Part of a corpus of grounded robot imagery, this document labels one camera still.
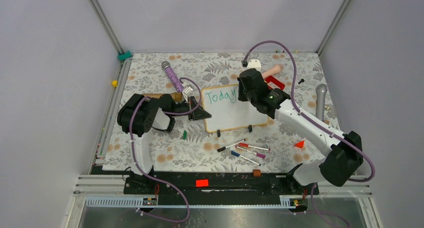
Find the purple glitter toy microphone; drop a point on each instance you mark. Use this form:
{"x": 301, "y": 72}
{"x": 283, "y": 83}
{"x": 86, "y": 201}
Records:
{"x": 172, "y": 76}

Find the red whiteboard marker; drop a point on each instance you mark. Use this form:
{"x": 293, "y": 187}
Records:
{"x": 254, "y": 147}

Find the gold toy microphone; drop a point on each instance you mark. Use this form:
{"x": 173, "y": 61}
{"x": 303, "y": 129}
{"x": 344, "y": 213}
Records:
{"x": 177, "y": 97}

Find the black whiteboard marker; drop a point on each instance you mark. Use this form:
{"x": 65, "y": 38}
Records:
{"x": 231, "y": 145}

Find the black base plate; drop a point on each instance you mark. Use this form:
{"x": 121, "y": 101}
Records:
{"x": 183, "y": 184}

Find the red triangular block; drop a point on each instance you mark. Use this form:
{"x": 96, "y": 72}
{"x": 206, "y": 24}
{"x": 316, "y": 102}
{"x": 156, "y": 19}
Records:
{"x": 300, "y": 144}

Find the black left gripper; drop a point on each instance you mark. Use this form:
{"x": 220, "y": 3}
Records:
{"x": 199, "y": 113}

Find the orange cylinder block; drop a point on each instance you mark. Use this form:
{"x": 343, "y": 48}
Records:
{"x": 256, "y": 173}

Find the red tape patch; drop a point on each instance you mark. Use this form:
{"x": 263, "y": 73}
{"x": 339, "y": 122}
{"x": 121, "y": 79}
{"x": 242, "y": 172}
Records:
{"x": 202, "y": 183}

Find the pink toy microphone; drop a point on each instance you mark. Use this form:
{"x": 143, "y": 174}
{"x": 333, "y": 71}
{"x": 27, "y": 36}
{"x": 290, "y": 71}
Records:
{"x": 272, "y": 71}

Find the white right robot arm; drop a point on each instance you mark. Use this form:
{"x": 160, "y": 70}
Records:
{"x": 341, "y": 151}

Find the red square frame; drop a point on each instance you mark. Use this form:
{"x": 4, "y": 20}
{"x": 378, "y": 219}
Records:
{"x": 274, "y": 83}

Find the yellow framed whiteboard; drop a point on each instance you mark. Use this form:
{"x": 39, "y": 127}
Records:
{"x": 227, "y": 111}

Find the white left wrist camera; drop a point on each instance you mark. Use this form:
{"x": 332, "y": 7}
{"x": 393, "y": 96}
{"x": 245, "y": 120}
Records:
{"x": 187, "y": 90}

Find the magenta whiteboard marker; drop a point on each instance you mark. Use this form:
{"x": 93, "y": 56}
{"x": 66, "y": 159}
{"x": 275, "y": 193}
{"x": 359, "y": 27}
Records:
{"x": 252, "y": 152}

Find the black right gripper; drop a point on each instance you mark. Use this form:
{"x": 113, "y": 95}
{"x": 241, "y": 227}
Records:
{"x": 241, "y": 96}

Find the silver toy microphone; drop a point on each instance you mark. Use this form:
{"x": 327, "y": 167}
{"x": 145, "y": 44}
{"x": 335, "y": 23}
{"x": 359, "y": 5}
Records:
{"x": 321, "y": 91}

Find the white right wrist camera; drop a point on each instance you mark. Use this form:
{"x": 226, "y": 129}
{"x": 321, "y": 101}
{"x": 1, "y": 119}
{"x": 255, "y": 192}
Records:
{"x": 255, "y": 64}

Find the blue whiteboard marker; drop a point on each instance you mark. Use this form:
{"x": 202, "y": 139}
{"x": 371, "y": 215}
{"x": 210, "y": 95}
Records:
{"x": 244, "y": 158}

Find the teal corner clamp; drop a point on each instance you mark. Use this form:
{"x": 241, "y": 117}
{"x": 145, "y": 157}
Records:
{"x": 124, "y": 56}

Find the cable duct rail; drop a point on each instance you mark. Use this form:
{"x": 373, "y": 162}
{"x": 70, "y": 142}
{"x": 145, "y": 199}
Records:
{"x": 210, "y": 200}

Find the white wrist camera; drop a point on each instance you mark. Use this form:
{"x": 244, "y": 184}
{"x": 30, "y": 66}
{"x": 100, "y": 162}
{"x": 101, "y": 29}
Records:
{"x": 255, "y": 64}
{"x": 187, "y": 90}

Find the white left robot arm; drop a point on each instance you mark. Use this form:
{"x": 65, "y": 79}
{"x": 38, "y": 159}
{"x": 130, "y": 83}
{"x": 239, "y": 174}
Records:
{"x": 141, "y": 113}

